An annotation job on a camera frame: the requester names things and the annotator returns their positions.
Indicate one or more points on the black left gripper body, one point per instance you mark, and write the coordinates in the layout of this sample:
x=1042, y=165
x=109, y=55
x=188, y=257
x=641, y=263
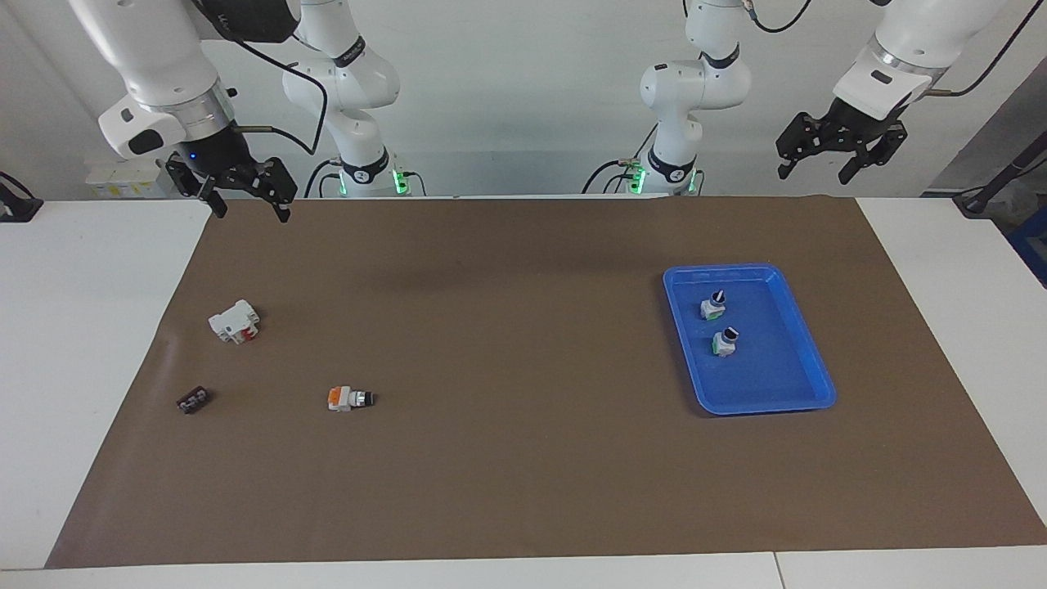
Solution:
x=855, y=123

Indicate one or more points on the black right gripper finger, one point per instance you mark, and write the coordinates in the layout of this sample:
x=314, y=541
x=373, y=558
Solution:
x=282, y=196
x=214, y=200

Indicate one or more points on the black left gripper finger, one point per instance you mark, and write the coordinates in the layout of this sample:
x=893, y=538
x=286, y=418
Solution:
x=787, y=151
x=859, y=168

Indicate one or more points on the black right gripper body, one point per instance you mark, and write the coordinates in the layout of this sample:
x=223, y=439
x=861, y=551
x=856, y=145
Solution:
x=217, y=155

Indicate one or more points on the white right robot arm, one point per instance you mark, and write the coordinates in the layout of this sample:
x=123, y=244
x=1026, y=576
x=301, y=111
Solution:
x=164, y=49

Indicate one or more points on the white box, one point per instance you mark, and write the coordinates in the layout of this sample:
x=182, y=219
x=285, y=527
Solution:
x=127, y=178

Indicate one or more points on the white red circuit breaker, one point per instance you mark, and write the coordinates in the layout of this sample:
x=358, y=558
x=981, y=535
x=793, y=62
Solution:
x=231, y=322

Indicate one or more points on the blue crate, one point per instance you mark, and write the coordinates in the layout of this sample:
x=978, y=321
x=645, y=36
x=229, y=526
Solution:
x=1032, y=254

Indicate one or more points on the small black terminal block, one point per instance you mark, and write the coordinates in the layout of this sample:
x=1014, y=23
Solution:
x=193, y=401

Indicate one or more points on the blue plastic tray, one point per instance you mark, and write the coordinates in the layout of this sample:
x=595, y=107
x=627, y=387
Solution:
x=777, y=368

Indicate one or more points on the brown table mat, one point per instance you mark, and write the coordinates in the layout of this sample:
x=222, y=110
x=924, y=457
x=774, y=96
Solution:
x=491, y=409

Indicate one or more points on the black camera stand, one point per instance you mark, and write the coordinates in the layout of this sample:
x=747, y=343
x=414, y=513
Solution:
x=994, y=184

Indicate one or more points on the white black-knob selector switch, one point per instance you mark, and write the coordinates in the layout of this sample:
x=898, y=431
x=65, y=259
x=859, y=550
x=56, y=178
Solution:
x=712, y=306

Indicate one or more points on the black clamp mount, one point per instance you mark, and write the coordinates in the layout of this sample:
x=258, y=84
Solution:
x=16, y=204

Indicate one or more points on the white switch, lower in tray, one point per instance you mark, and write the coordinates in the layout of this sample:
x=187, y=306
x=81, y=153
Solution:
x=725, y=342

